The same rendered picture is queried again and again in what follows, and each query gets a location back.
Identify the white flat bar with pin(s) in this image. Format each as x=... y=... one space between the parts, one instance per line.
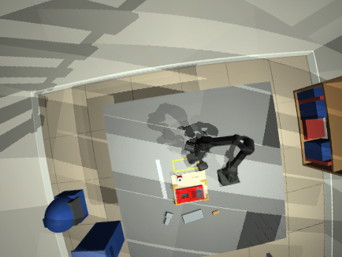
x=161 y=179

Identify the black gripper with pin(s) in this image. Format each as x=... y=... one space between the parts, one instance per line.
x=202 y=165

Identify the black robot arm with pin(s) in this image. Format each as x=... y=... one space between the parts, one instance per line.
x=205 y=143

